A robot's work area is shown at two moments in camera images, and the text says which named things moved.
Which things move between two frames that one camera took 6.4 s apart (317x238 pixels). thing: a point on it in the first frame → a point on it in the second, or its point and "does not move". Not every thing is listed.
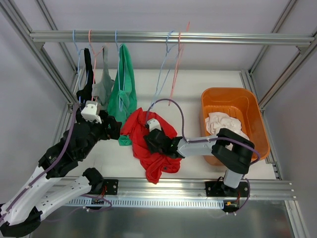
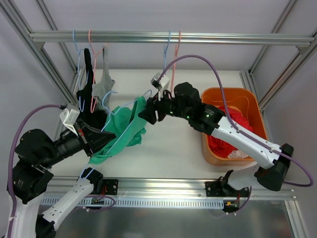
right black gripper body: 153,138 → 158,107
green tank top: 123,101 → 128,124
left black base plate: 112,186 does not move
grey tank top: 102,90 does not move
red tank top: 154,163 → 218,147
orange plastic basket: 241,102 does not move
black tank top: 85,93 does not move
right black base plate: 218,189 does not move
